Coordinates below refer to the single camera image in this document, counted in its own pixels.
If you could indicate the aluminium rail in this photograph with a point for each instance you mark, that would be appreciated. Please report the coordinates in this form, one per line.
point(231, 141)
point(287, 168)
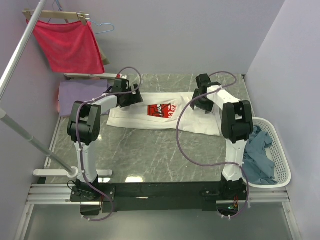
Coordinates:
point(59, 194)

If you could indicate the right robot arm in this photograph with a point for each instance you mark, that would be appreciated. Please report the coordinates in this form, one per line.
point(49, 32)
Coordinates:
point(234, 120)

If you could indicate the black base beam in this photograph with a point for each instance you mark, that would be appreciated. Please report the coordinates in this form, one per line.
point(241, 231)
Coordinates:
point(146, 196)

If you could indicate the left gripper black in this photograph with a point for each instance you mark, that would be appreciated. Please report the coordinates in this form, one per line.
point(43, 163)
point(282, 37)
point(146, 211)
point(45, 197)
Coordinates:
point(137, 98)

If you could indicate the white rack foot front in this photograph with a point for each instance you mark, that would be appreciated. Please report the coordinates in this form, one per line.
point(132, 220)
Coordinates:
point(43, 173)

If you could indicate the folded purple t-shirt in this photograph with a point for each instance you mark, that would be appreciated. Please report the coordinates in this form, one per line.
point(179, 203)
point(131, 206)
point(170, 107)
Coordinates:
point(82, 90)

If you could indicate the blue-grey t-shirt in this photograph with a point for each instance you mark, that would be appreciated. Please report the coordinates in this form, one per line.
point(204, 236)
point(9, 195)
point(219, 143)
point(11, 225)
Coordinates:
point(257, 166)

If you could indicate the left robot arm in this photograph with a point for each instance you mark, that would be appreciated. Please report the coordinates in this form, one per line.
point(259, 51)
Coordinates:
point(85, 122)

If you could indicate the metal clothes rack pole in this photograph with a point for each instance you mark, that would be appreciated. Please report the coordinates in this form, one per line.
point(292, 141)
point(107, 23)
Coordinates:
point(26, 92)

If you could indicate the white rack foot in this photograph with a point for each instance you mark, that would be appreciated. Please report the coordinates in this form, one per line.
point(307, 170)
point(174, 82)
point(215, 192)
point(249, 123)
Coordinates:
point(43, 173)
point(107, 76)

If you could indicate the white rack foot rear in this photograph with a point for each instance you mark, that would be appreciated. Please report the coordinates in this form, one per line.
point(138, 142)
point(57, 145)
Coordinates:
point(107, 76)

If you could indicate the wooden clip hanger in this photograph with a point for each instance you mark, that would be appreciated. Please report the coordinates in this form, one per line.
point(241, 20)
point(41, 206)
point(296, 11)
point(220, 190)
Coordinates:
point(65, 15)

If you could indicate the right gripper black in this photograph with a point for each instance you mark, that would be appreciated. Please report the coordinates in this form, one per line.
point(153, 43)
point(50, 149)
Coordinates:
point(208, 107)

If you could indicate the white t-shirt red print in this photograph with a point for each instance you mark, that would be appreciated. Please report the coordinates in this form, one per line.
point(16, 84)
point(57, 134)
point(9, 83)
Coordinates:
point(160, 111)

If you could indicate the white laundry basket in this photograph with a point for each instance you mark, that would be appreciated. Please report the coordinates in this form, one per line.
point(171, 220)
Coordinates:
point(276, 154)

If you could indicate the red towel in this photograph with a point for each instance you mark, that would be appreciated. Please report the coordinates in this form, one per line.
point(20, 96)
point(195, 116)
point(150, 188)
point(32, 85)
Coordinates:
point(69, 47)

